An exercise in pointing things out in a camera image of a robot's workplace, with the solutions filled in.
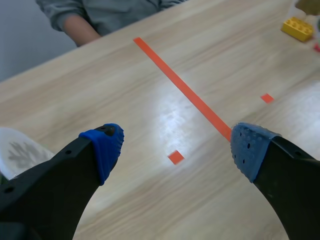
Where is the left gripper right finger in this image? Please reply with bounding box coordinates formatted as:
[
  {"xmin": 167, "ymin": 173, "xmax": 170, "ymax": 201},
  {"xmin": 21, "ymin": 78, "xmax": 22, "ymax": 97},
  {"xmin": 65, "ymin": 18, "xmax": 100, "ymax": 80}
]
[{"xmin": 230, "ymin": 121, "xmax": 320, "ymax": 240}]

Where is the small yellow stand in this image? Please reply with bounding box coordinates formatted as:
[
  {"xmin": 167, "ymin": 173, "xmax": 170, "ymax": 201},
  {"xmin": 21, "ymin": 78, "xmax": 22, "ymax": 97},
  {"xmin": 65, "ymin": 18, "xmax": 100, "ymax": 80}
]
[{"xmin": 280, "ymin": 16, "xmax": 315, "ymax": 43}]

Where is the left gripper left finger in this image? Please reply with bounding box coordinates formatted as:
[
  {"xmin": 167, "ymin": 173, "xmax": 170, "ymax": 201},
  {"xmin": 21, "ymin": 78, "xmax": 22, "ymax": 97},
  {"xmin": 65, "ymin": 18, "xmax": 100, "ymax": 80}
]
[{"xmin": 0, "ymin": 122, "xmax": 125, "ymax": 240}]

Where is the person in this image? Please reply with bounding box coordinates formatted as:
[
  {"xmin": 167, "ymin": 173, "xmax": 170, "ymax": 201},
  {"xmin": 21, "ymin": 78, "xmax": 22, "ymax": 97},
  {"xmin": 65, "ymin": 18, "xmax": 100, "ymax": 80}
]
[{"xmin": 35, "ymin": 0, "xmax": 191, "ymax": 48}]

